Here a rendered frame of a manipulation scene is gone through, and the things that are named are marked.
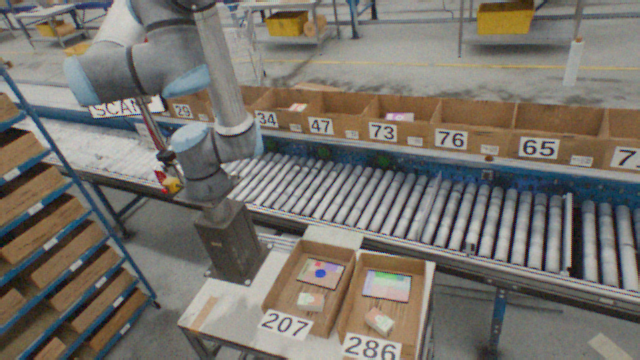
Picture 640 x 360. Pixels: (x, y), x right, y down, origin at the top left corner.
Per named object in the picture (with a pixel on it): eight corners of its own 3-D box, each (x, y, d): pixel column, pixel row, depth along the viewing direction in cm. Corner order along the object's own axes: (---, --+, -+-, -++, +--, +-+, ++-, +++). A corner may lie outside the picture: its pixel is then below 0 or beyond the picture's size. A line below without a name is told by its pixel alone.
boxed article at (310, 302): (322, 312, 162) (320, 305, 160) (299, 310, 165) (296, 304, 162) (324, 300, 167) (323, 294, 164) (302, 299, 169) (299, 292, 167)
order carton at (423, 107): (362, 141, 236) (359, 117, 227) (379, 117, 256) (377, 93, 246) (429, 149, 219) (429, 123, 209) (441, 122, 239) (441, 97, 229)
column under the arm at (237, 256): (249, 287, 180) (228, 237, 160) (203, 276, 190) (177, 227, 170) (274, 245, 198) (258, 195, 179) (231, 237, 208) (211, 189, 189)
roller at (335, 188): (309, 224, 213) (308, 217, 210) (347, 168, 248) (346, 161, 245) (318, 226, 211) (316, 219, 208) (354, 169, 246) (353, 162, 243)
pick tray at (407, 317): (339, 345, 151) (335, 330, 145) (362, 266, 179) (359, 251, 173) (415, 362, 141) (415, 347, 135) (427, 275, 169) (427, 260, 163)
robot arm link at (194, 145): (184, 162, 167) (170, 125, 157) (224, 153, 168) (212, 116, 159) (181, 182, 154) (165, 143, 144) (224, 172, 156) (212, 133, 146)
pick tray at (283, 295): (265, 321, 164) (259, 307, 158) (302, 252, 191) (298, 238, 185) (328, 340, 153) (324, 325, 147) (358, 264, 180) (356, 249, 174)
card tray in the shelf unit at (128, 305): (97, 352, 237) (89, 343, 231) (65, 336, 250) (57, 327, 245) (146, 297, 265) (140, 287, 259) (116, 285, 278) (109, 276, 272)
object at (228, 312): (178, 328, 172) (175, 324, 170) (244, 232, 214) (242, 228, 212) (410, 400, 134) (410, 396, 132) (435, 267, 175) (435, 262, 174)
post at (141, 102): (178, 201, 256) (113, 73, 204) (183, 197, 259) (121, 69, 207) (192, 205, 250) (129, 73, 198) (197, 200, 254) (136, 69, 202)
